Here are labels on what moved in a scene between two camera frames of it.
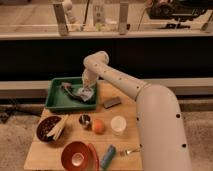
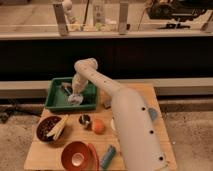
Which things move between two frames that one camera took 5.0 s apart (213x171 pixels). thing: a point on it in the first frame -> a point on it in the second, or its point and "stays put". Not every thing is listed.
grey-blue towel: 85,93 -> 75,99
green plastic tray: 62,95 stays put
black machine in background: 184,10 stays put
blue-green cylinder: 108,156 stays put
